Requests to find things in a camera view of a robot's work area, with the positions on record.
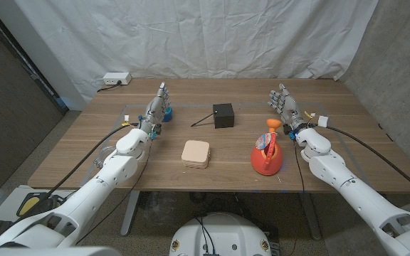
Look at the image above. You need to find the black power strip cord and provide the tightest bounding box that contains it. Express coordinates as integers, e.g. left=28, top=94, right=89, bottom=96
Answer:
left=96, top=81, right=122, bottom=93

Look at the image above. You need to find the pink square jewelry box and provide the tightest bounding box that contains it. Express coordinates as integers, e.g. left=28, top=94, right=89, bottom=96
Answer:
left=181, top=139, right=211, bottom=169

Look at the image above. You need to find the white backdrop cloth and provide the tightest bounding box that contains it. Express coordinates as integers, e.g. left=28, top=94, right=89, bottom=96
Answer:
left=12, top=0, right=379, bottom=111

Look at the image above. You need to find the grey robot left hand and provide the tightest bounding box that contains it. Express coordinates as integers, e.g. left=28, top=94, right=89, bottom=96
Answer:
left=137, top=81, right=172, bottom=140

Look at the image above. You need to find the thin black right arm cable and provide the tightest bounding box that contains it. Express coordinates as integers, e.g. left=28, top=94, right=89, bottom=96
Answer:
left=292, top=139, right=306, bottom=235

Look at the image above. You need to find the grey table leg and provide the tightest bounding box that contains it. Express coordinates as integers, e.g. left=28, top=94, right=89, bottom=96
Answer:
left=298, top=191, right=322, bottom=241
left=120, top=191, right=141, bottom=237

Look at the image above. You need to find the yellow and black foot pedal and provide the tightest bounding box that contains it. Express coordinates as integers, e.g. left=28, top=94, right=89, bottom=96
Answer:
left=16, top=191, right=67, bottom=218

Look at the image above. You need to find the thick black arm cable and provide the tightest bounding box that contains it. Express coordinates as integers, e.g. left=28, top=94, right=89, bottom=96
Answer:
left=12, top=122, right=140, bottom=223
left=325, top=124, right=410, bottom=202

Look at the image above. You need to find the clear plastic jar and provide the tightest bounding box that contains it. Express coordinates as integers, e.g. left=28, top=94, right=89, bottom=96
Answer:
left=94, top=145, right=117, bottom=169

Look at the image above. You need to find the thin black pen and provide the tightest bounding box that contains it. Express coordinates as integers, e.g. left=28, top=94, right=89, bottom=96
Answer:
left=190, top=112, right=215, bottom=128

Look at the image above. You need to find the white power strip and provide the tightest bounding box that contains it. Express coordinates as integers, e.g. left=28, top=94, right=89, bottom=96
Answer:
left=102, top=72, right=132, bottom=86

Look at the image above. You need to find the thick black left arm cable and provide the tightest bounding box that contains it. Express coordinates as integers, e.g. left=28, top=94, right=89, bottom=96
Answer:
left=12, top=122, right=140, bottom=223

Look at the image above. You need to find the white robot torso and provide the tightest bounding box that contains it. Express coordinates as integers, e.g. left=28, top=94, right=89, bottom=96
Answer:
left=169, top=212, right=273, bottom=256

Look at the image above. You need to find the orange flower watering can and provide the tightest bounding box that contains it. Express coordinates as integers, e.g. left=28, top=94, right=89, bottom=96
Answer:
left=250, top=118, right=284, bottom=176

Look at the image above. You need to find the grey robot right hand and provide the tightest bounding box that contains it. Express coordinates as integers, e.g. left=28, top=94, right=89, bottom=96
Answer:
left=268, top=83, right=308, bottom=139

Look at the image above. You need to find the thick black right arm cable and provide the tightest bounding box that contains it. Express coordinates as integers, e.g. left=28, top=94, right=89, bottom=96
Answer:
left=325, top=124, right=410, bottom=202

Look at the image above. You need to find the black cube box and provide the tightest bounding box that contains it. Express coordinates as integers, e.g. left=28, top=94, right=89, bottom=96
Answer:
left=212, top=102, right=236, bottom=129

